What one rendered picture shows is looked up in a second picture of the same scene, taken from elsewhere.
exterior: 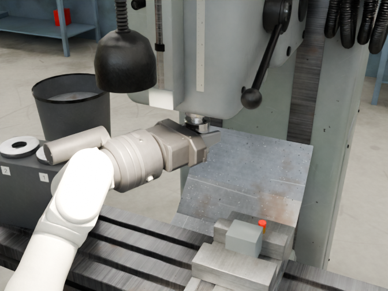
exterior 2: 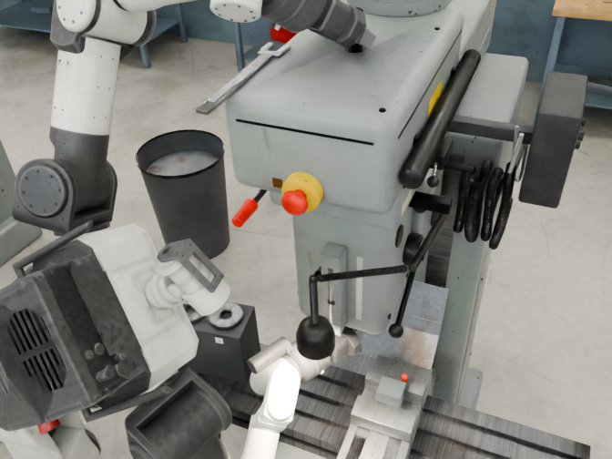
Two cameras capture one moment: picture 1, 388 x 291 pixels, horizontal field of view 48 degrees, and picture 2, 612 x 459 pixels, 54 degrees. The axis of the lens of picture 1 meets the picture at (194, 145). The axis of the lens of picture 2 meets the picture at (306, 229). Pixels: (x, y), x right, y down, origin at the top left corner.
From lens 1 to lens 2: 0.71 m
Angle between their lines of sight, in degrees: 10
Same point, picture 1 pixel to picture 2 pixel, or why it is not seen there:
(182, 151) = (344, 348)
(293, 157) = (431, 298)
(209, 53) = (365, 300)
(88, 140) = (278, 352)
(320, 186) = (456, 320)
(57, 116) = (169, 191)
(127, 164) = (308, 369)
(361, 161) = (516, 211)
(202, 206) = not seen: hidden behind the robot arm
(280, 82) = not seen: hidden behind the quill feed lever
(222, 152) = not seen: hidden behind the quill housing
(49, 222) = (263, 422)
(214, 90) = (369, 321)
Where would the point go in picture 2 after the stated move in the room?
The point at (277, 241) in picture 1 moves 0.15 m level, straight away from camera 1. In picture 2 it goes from (417, 392) to (421, 345)
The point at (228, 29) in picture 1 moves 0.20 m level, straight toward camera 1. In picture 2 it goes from (379, 290) to (384, 375)
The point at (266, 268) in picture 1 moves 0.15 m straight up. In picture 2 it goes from (408, 418) to (413, 379)
